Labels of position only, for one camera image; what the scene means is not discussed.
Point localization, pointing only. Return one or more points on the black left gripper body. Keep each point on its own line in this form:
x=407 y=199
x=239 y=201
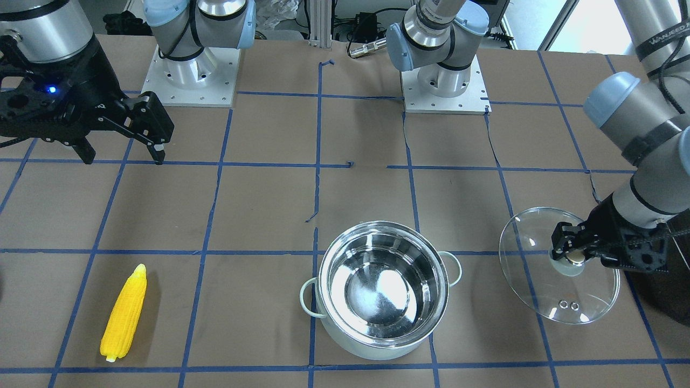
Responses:
x=602 y=223

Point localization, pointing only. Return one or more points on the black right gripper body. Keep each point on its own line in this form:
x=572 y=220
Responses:
x=92 y=81

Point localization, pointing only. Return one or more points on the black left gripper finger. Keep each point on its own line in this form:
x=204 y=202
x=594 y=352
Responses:
x=566 y=237
x=577 y=252

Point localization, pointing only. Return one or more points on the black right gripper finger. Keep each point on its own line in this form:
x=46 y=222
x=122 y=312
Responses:
x=156 y=150
x=84 y=150

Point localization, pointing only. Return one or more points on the glass pot lid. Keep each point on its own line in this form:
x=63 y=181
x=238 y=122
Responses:
x=570 y=294

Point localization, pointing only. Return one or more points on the yellow corn cob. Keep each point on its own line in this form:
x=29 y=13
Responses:
x=121 y=326

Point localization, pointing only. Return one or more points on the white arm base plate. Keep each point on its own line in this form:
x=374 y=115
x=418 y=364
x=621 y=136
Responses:
x=436 y=90
x=205 y=81

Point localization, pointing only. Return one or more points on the aluminium frame post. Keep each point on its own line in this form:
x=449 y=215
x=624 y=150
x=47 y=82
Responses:
x=320 y=23

